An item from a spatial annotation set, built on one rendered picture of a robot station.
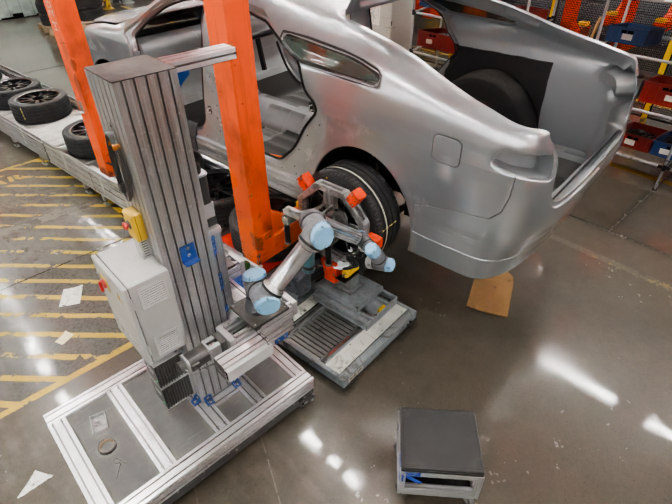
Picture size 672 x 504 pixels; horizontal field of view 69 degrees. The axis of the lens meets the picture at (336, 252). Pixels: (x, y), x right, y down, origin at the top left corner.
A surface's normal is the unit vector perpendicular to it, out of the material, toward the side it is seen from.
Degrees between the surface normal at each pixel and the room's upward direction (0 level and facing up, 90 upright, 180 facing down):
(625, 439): 0
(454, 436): 0
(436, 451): 0
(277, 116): 55
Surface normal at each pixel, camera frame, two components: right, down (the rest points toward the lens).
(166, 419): -0.01, -0.80
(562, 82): -0.65, 0.47
